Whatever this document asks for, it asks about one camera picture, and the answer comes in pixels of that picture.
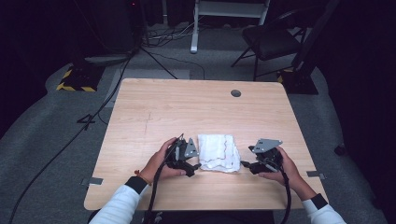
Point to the person's right hand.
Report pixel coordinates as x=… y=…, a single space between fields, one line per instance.
x=288 y=171

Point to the person's left hand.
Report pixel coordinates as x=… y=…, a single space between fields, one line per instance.
x=155 y=165

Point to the black stand with striped base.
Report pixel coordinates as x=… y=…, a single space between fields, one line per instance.
x=299 y=82
x=81 y=77

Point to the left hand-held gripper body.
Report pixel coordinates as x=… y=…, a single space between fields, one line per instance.
x=179 y=155

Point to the grey tape piece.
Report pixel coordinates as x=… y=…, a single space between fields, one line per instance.
x=93 y=181
x=316 y=174

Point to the grey metal base plate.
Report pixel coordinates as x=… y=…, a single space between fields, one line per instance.
x=102 y=58

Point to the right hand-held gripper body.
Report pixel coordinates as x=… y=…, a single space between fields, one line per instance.
x=267 y=160

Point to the white metal desk frame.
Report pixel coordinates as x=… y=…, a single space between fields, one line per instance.
x=194 y=37

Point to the white cloth with red stitching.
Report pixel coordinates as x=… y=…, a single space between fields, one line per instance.
x=218 y=152

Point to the small black round object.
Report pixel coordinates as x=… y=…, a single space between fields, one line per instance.
x=340 y=149

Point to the black folding chair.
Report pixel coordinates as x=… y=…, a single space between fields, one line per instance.
x=271 y=43

